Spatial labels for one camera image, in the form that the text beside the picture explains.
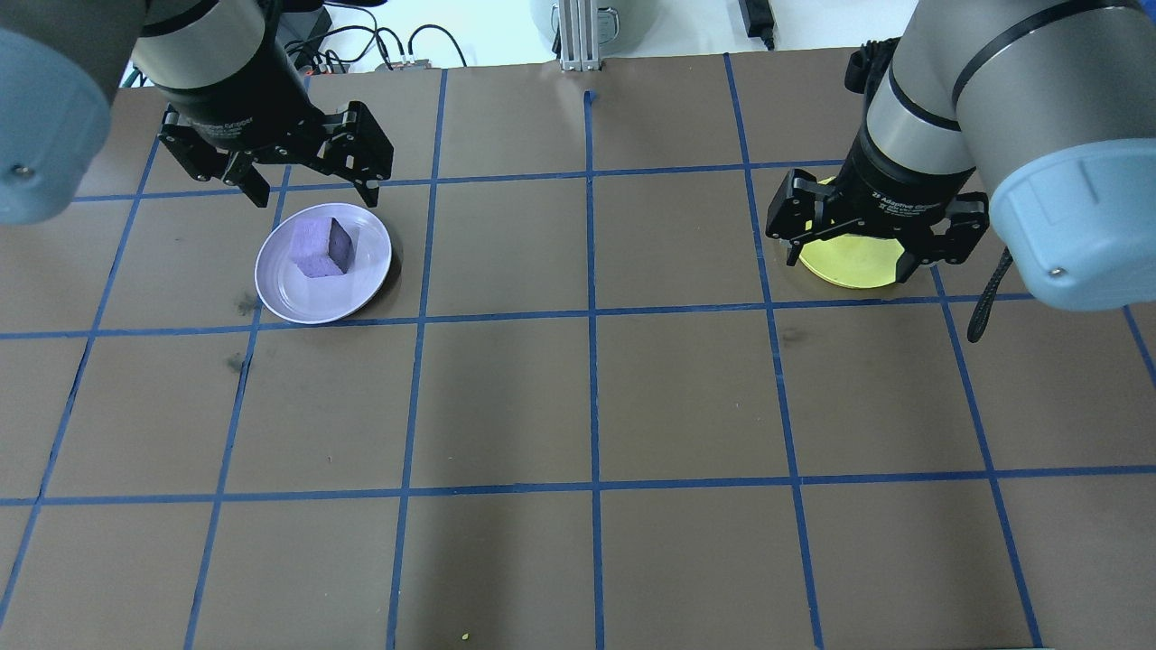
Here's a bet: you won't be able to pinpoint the purple foam block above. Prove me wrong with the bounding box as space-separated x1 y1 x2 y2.
289 216 356 279

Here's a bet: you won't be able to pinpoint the black power adapter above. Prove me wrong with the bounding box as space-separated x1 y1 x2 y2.
739 0 778 51

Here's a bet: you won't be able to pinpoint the yellow plate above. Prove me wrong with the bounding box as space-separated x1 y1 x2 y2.
797 176 913 291

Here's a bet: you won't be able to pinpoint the aluminium profile post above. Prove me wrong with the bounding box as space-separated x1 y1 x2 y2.
553 0 604 73

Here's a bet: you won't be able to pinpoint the purple plate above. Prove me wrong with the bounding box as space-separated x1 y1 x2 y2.
254 202 394 326

